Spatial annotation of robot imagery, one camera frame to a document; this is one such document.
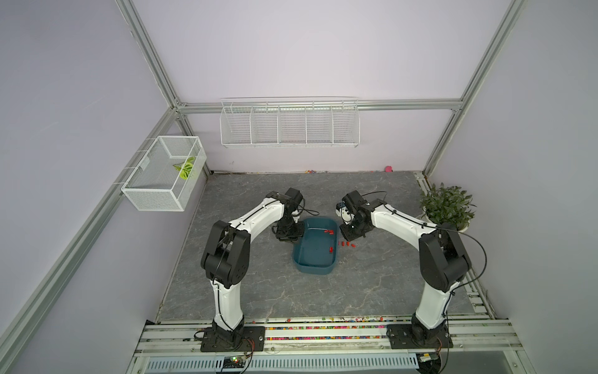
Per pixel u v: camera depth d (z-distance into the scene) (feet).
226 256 1.65
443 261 1.60
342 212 2.79
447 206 2.72
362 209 2.26
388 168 4.07
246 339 2.40
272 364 5.18
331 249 3.00
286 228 2.57
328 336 2.48
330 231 3.16
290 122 3.25
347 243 3.15
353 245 3.15
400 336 2.43
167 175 2.73
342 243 3.16
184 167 2.66
